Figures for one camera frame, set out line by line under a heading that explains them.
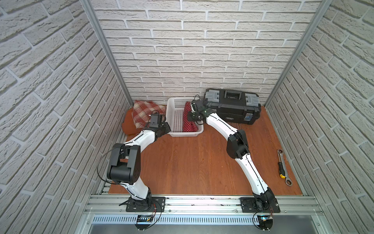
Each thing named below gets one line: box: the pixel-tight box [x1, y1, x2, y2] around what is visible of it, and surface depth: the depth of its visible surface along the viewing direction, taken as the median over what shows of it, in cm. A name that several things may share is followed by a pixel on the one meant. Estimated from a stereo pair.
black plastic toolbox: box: [203, 88, 262, 126], surface depth 102 cm
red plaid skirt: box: [131, 99, 167, 129], surface depth 106 cm
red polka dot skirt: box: [183, 101, 199, 133], surface depth 100 cm
